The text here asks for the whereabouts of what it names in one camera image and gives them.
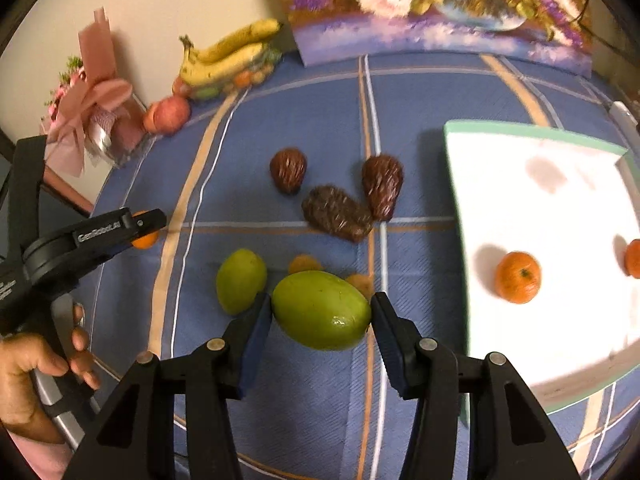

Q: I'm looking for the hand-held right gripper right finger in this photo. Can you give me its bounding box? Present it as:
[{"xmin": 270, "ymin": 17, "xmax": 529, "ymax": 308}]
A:
[{"xmin": 370, "ymin": 291, "xmax": 583, "ymax": 480}]

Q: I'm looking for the orange tangerine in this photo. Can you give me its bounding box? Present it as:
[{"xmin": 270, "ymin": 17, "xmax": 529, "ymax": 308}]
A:
[
  {"xmin": 623, "ymin": 239, "xmax": 640, "ymax": 279},
  {"xmin": 131, "ymin": 210, "xmax": 161, "ymax": 251},
  {"xmin": 494, "ymin": 251, "xmax": 543, "ymax": 305}
]

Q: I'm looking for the white power strip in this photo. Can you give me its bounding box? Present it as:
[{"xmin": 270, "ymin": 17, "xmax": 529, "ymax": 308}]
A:
[{"xmin": 612, "ymin": 101, "xmax": 639, "ymax": 132}]

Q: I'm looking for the fruit bowl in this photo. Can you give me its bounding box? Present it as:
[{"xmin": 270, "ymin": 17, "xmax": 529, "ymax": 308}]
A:
[{"xmin": 172, "ymin": 49, "xmax": 282, "ymax": 102}]

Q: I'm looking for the small green mango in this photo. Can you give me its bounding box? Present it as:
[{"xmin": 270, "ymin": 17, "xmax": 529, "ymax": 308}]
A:
[{"xmin": 215, "ymin": 248, "xmax": 268, "ymax": 316}]

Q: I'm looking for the conical brown wrinkled fruit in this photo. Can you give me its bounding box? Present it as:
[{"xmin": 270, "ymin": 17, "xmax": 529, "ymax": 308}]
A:
[{"xmin": 360, "ymin": 153, "xmax": 405, "ymax": 223}]

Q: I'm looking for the white tray with green rim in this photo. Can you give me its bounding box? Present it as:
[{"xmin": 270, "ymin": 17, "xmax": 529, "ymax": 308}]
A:
[{"xmin": 443, "ymin": 118, "xmax": 640, "ymax": 427}]

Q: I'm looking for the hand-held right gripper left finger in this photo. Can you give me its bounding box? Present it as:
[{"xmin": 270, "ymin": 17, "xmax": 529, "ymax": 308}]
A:
[{"xmin": 60, "ymin": 291, "xmax": 273, "ymax": 480}]

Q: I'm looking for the large green mango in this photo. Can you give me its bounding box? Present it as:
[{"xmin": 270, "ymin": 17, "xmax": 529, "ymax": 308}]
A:
[{"xmin": 271, "ymin": 270, "xmax": 373, "ymax": 352}]

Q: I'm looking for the person's left hand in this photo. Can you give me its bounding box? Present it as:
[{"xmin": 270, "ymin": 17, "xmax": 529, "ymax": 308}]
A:
[{"xmin": 0, "ymin": 304, "xmax": 102, "ymax": 445}]

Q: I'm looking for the round brown wrinkled fruit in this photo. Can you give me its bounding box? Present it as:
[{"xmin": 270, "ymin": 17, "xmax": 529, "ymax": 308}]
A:
[{"xmin": 269, "ymin": 147, "xmax": 307, "ymax": 195}]

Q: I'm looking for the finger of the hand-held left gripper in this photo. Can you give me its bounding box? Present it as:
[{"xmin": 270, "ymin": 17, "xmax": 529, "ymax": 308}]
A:
[{"xmin": 72, "ymin": 207, "xmax": 167, "ymax": 267}]

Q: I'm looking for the blue plaid tablecloth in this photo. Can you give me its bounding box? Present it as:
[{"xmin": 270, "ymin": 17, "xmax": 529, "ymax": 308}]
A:
[{"xmin": 75, "ymin": 51, "xmax": 640, "ymax": 480}]

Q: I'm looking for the wide brown wrinkled fruit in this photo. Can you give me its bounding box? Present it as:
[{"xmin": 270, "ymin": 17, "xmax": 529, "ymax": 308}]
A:
[{"xmin": 301, "ymin": 185, "xmax": 375, "ymax": 244}]

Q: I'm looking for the flower painting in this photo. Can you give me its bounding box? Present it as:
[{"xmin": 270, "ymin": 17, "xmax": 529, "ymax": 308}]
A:
[{"xmin": 264, "ymin": 0, "xmax": 597, "ymax": 79}]

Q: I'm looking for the yellow banana bunch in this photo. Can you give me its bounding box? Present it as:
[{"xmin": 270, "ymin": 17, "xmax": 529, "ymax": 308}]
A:
[{"xmin": 178, "ymin": 18, "xmax": 284, "ymax": 89}]

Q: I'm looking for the red apple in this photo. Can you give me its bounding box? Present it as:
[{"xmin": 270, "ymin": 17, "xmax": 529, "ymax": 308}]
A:
[{"xmin": 143, "ymin": 96, "xmax": 192, "ymax": 136}]

